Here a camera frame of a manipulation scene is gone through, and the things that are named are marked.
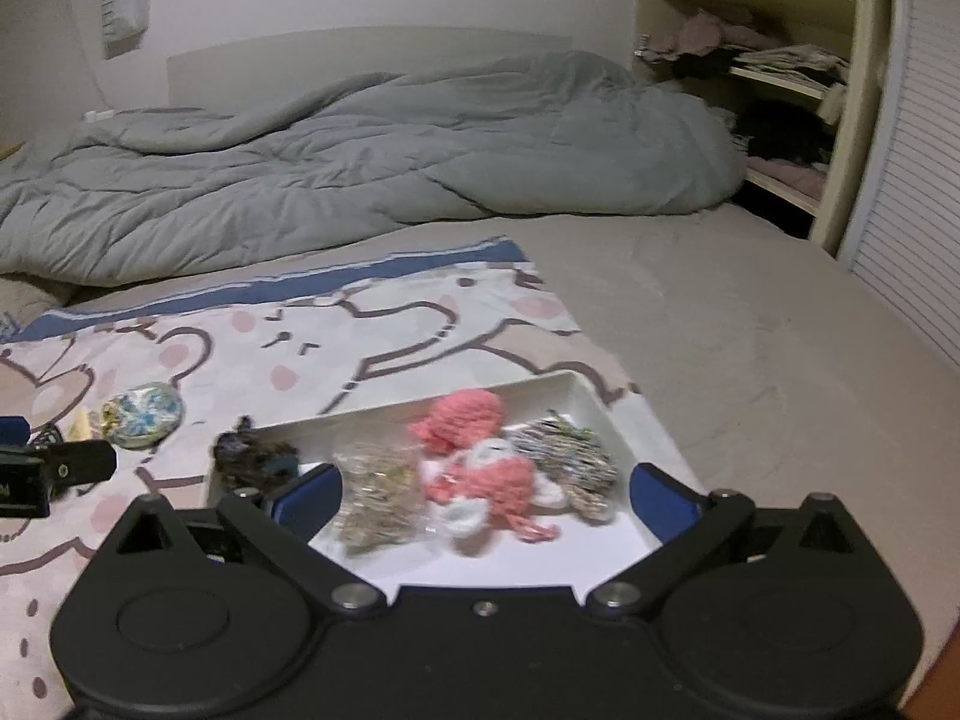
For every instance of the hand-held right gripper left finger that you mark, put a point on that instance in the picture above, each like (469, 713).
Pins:
(307, 502)

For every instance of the beige fuzzy blanket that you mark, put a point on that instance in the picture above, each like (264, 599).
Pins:
(34, 296)

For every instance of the white slatted cabinet door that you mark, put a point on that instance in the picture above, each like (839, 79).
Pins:
(915, 165)

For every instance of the white power strip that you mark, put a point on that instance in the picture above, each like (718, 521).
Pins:
(100, 115)

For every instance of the cream open shelf unit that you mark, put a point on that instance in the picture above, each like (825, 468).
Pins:
(866, 90)

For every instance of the grey duvet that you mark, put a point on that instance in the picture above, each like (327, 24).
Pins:
(375, 150)

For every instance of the bag of rubber bands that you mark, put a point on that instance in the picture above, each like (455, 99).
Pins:
(375, 495)

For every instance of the dark hair claw clip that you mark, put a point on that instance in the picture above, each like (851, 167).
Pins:
(49, 436)

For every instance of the bear printed blanket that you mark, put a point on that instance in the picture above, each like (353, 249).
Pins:
(225, 360)

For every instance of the white cardboard box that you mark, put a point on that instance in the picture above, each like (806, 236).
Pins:
(592, 551)

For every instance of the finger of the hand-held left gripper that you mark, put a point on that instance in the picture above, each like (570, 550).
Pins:
(75, 461)
(13, 429)

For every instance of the pink crumpled clothes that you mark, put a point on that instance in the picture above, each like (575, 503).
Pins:
(697, 34)

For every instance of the striped grey scrunchie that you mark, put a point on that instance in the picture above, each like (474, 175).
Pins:
(562, 457)

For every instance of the folded pink clothes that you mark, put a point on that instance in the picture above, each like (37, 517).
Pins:
(795, 178)

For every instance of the dark blue crochet scrunchie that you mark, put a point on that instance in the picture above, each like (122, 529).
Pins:
(251, 457)

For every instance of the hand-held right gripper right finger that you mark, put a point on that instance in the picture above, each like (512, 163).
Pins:
(664, 502)

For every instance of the black clothes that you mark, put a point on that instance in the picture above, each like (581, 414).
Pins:
(784, 131)

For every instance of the blue floral fabric pouch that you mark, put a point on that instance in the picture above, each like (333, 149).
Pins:
(142, 412)

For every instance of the folded beige clothes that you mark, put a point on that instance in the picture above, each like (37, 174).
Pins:
(795, 64)

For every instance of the pink crochet toy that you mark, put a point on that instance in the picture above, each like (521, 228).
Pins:
(465, 420)

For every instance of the beige headboard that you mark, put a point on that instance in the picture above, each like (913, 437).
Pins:
(300, 60)

